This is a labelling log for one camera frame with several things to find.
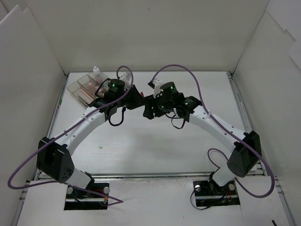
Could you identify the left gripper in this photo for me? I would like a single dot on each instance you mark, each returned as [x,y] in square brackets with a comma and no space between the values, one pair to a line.
[135,99]

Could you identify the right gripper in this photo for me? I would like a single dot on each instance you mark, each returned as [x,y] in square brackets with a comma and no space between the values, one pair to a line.
[152,106]

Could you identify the pink-brown eyeshadow palette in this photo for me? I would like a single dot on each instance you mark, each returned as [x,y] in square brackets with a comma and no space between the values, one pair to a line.
[91,87]

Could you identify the pink blue white bottle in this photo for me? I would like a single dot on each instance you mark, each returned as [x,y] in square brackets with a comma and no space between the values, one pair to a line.
[98,75]

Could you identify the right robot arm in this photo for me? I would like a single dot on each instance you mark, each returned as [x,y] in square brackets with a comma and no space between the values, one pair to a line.
[244,147]

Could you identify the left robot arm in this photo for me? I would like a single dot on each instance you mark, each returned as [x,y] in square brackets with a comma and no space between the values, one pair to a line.
[55,157]

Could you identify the clear acrylic organizer box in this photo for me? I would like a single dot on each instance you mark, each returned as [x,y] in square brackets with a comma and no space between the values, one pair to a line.
[78,88]

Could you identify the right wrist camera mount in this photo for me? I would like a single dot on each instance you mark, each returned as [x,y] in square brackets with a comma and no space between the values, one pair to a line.
[155,85]

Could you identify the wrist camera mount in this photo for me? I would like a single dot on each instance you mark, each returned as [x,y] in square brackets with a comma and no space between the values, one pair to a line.
[155,85]
[126,77]

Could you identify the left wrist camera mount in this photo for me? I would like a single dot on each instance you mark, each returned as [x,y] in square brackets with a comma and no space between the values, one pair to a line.
[126,77]

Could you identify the aluminium right rail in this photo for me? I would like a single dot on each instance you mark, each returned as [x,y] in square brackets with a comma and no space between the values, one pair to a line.
[259,167]

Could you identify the aluminium rail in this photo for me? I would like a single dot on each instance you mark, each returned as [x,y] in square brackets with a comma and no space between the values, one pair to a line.
[259,167]
[42,176]

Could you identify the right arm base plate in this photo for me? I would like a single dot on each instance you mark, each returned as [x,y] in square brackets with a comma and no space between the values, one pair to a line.
[207,195]

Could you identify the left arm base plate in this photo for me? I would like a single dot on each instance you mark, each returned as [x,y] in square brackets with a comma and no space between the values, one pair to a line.
[76,199]

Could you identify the aluminium front rail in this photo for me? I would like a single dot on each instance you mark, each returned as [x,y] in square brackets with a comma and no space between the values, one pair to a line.
[42,176]

